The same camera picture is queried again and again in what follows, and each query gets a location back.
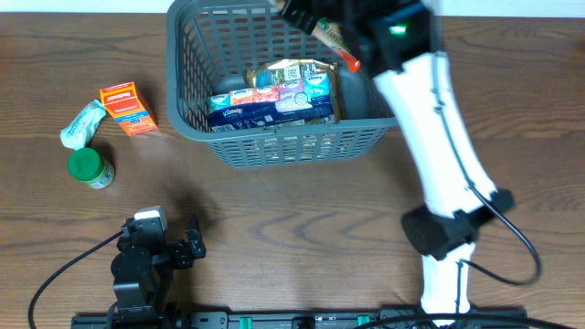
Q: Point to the blue Kleenex tissue multipack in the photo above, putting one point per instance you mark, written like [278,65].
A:
[243,109]

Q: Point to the orange medicine box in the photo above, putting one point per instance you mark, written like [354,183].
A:
[127,107]

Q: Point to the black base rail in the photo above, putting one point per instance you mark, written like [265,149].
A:
[222,320]

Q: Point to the light green packet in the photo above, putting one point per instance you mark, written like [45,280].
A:
[81,130]

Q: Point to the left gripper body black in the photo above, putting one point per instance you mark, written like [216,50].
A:
[179,254]

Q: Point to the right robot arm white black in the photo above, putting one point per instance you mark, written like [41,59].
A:
[398,45]

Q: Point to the green lid seasoning jar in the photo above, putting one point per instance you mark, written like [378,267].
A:
[90,168]

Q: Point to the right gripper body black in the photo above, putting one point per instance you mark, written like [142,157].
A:
[302,12]

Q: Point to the grey plastic basket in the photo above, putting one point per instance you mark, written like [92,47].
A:
[211,45]

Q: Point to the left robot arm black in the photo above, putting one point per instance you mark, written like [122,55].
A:
[144,270]

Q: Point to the San Remo spaghetti packet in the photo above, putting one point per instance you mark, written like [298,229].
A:
[330,34]

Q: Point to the brown Nescafe Gold coffee bag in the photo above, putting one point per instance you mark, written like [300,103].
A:
[309,90]

